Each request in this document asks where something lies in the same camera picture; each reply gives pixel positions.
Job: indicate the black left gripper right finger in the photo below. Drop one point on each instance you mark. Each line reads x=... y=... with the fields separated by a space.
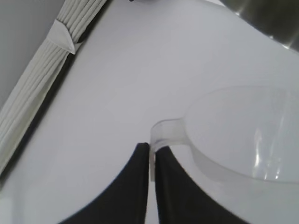
x=180 y=200

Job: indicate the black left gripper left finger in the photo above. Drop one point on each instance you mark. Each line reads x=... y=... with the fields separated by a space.
x=121 y=198

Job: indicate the translucent plastic measuring cup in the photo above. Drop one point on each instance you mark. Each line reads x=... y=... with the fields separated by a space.
x=168 y=131

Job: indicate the stainless steel mixing bowl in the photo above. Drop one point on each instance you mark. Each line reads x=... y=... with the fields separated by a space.
x=268 y=18

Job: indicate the white pleated curtain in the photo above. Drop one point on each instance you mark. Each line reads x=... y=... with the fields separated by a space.
x=35 y=81

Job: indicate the white curtain tie band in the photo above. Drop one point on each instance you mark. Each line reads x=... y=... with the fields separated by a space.
x=61 y=35

